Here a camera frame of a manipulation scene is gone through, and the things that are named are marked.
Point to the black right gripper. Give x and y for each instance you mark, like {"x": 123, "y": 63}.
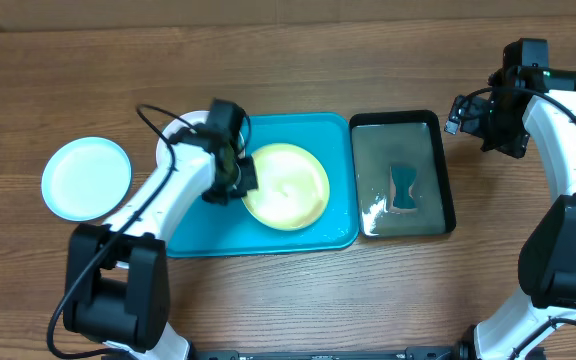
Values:
{"x": 496, "y": 145}

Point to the yellow plate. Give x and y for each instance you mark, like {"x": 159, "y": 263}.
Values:
{"x": 293, "y": 187}

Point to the black water tray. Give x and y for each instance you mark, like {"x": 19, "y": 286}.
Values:
{"x": 412, "y": 138}

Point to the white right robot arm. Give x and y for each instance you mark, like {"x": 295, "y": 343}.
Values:
{"x": 528, "y": 101}

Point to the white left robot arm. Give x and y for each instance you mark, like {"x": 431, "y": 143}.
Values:
{"x": 117, "y": 288}

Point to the light blue plate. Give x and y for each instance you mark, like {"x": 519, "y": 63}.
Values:
{"x": 86, "y": 178}

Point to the teal plastic tray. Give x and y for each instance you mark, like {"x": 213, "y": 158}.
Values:
{"x": 209, "y": 230}

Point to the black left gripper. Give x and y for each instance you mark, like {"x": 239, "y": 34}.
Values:
{"x": 246, "y": 165}

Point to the white plate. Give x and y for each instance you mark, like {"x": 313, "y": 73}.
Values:
{"x": 178, "y": 127}

